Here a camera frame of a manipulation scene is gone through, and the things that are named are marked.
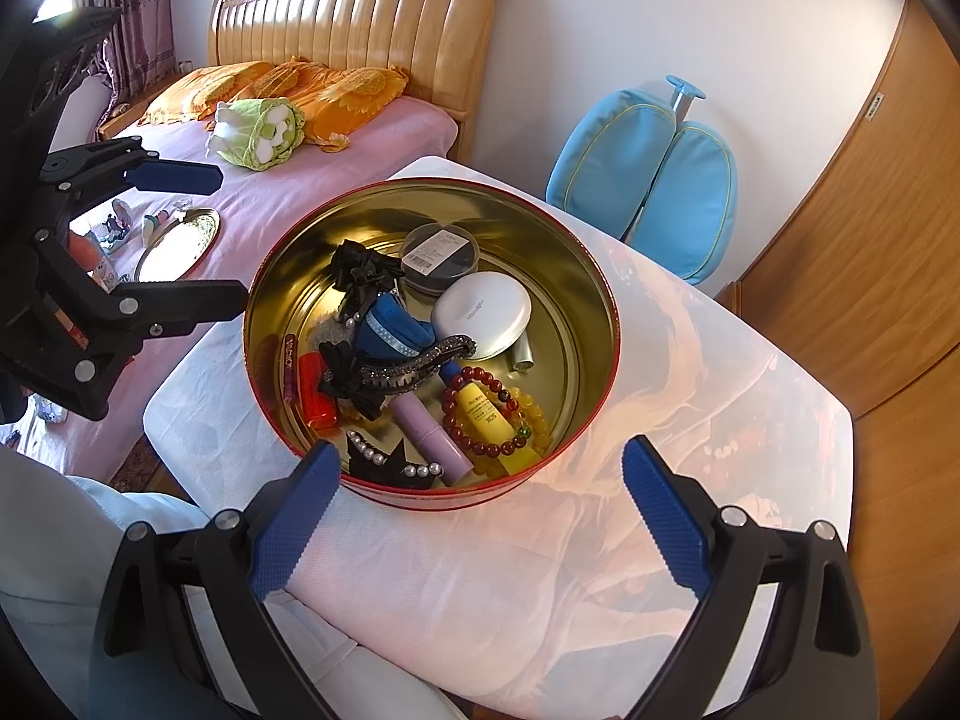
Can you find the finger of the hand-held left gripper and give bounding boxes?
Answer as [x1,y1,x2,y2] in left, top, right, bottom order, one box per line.
[43,135,226,197]
[111,277,250,340]

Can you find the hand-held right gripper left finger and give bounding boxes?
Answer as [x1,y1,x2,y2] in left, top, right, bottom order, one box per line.
[88,441,341,720]

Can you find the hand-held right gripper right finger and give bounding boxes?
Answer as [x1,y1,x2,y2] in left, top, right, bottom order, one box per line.
[621,433,878,720]

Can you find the pearl black bow clip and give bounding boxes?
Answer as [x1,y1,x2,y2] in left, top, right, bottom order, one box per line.
[343,429,445,494]

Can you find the slim purple tube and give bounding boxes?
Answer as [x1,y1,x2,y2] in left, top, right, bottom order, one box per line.
[280,332,302,400]

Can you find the grey plush toy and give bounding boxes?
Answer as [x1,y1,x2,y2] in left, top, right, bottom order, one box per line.
[309,311,359,352]

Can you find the yellow bead bracelet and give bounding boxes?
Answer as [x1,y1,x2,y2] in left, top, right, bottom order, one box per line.
[506,386,554,455]

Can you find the black ribbon bow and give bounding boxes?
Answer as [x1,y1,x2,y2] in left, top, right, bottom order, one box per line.
[317,340,362,400]

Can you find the purple lipstick tube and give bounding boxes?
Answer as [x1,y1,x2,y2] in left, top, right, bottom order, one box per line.
[391,388,475,487]

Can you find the black bow hair clip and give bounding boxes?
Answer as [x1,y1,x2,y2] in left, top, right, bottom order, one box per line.
[330,238,404,316]

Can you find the long rhinestone hair clip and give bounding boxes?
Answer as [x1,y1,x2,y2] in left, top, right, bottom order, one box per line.
[351,335,481,396]

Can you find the blue hair bow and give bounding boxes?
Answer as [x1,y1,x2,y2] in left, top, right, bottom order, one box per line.
[354,292,437,362]

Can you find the yellow cream tube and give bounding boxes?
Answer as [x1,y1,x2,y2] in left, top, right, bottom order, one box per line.
[448,381,542,475]

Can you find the red bead bracelet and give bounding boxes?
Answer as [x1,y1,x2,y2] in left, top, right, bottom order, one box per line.
[440,365,532,460]

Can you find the black round case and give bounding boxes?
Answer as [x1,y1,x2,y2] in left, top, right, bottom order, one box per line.
[400,223,481,295]

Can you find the red round tin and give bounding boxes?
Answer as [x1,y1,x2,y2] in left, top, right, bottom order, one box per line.
[244,178,622,515]

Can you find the gold round tin lid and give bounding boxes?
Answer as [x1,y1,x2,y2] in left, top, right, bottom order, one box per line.
[133,208,223,284]

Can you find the small dark figurine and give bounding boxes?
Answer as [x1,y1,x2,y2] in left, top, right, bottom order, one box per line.
[97,197,134,250]

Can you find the orange floral pillow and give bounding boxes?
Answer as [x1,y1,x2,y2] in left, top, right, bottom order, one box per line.
[139,62,275,128]
[255,62,410,149]

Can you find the green cabbage plush toy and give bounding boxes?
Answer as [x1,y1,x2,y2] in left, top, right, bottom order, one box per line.
[206,97,307,170]

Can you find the purple patterned curtain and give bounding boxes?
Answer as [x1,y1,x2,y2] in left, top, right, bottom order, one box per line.
[97,0,177,102]

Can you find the wooden bed headboard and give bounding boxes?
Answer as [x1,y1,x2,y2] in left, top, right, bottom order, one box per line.
[206,0,515,162]

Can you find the person's white clothing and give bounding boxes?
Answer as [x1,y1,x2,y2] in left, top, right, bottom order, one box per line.
[0,446,458,720]

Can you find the wooden door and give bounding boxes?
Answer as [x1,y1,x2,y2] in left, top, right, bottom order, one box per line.
[735,0,960,417]

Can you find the blue padded chair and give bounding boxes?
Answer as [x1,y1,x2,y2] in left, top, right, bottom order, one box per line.
[546,75,740,286]

